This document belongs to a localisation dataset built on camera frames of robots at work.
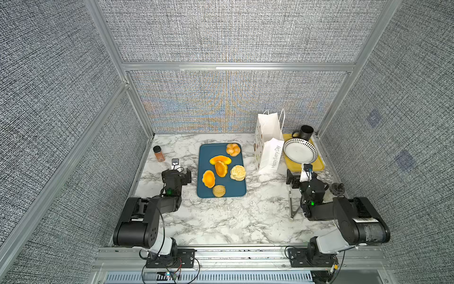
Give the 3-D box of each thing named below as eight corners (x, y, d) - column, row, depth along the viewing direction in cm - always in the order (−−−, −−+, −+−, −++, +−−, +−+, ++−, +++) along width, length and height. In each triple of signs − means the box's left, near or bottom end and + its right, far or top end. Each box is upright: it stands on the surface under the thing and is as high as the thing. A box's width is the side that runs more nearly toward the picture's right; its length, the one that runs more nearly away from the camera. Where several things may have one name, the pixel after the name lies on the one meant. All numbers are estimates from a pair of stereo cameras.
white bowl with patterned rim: (286, 163, 107) (288, 160, 104) (280, 141, 118) (282, 138, 115) (318, 163, 107) (320, 160, 104) (309, 141, 118) (311, 138, 115)
